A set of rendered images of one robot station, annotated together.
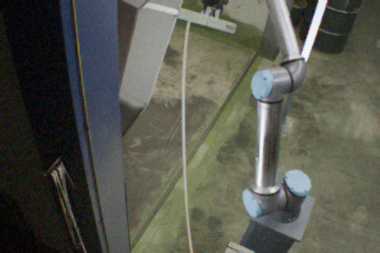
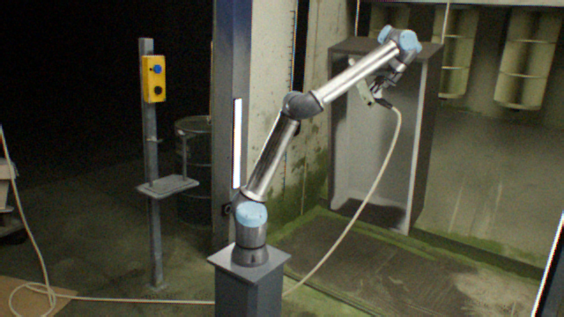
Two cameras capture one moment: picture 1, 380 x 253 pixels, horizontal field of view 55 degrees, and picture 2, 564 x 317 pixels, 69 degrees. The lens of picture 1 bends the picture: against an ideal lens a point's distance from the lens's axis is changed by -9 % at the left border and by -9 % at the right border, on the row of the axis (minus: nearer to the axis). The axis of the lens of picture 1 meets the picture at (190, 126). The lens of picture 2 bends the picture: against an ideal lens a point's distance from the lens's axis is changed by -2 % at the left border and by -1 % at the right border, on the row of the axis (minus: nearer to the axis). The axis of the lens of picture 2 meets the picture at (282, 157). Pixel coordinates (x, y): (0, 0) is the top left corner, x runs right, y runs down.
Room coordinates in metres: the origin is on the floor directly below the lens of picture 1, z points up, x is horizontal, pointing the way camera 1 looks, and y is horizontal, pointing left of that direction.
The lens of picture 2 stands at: (1.71, -2.31, 1.79)
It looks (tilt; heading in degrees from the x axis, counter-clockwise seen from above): 19 degrees down; 104
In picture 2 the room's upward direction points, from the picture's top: 3 degrees clockwise
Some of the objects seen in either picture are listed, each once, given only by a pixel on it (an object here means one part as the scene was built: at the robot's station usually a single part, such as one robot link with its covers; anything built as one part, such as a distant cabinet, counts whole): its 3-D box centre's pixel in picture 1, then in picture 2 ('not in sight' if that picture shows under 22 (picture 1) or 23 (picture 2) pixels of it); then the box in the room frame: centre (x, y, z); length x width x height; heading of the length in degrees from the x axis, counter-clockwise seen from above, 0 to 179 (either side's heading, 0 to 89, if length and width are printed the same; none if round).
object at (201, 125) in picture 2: not in sight; (207, 125); (0.23, 0.95, 0.86); 0.54 x 0.54 x 0.01
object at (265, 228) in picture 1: (269, 233); (248, 309); (1.15, -0.57, 0.32); 0.31 x 0.31 x 0.64; 69
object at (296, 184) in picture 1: (293, 189); (250, 223); (1.14, -0.56, 0.83); 0.17 x 0.15 x 0.18; 117
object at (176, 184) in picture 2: not in sight; (168, 160); (0.51, -0.22, 0.95); 0.26 x 0.15 x 0.32; 69
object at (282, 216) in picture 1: (286, 203); (249, 248); (1.15, -0.57, 0.69); 0.19 x 0.19 x 0.10
